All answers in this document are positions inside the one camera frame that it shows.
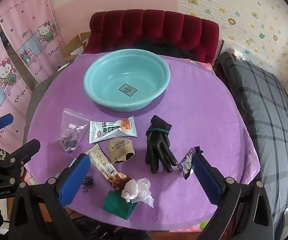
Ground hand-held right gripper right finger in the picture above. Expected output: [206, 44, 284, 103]
[191, 152, 275, 240]

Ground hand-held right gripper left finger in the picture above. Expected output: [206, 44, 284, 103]
[9, 153, 92, 240]

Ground black elastic cords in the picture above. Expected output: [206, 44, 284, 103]
[81, 176, 95, 195]

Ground brown snack wrapper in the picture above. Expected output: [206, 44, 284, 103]
[85, 144, 134, 190]

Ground green scouring pad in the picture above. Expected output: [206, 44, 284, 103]
[102, 190, 137, 220]

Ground clear zip bag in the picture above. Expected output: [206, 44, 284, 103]
[56, 109, 90, 153]

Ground white snack packet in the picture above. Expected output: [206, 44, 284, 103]
[89, 116, 138, 144]

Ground black gloves bundle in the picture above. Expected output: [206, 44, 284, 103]
[145, 115, 179, 174]

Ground white plastic bag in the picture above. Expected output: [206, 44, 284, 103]
[121, 177, 154, 208]

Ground green elastic band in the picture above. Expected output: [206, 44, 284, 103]
[146, 128, 171, 137]

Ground teal plastic basin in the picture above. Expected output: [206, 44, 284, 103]
[83, 49, 171, 112]

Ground grey under cloth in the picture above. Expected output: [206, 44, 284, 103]
[24, 76, 60, 140]

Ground pink cartoon curtain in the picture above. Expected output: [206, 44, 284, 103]
[0, 0, 65, 155]

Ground purple quilted table cover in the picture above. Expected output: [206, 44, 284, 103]
[24, 52, 260, 230]

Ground grey plaid bedding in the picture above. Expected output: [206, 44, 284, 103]
[214, 51, 288, 230]

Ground cardboard box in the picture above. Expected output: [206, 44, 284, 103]
[59, 31, 92, 63]

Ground pink floral cloth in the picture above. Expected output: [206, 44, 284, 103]
[185, 58, 214, 73]

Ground black cloth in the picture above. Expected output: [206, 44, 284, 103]
[131, 39, 197, 60]

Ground red velvet sofa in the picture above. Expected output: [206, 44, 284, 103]
[83, 9, 220, 64]

